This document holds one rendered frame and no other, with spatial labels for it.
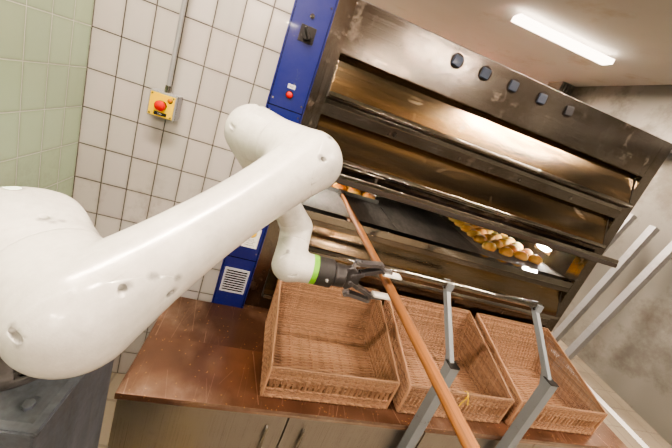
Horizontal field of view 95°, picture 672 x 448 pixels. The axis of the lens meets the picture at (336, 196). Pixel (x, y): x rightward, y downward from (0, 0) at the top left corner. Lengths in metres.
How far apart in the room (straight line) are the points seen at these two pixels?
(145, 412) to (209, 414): 0.21
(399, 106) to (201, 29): 0.86
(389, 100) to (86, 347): 1.31
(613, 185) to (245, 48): 2.02
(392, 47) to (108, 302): 1.32
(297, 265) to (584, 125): 1.61
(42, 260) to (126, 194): 1.21
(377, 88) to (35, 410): 1.35
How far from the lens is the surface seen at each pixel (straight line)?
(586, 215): 2.28
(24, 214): 0.51
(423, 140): 1.54
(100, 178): 1.66
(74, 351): 0.41
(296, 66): 1.36
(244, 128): 0.65
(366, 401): 1.55
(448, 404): 0.81
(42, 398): 0.63
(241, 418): 1.46
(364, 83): 1.44
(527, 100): 1.78
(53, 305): 0.40
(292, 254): 0.94
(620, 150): 2.23
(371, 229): 1.60
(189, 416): 1.46
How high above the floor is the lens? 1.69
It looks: 16 degrees down
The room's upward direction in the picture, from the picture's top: 20 degrees clockwise
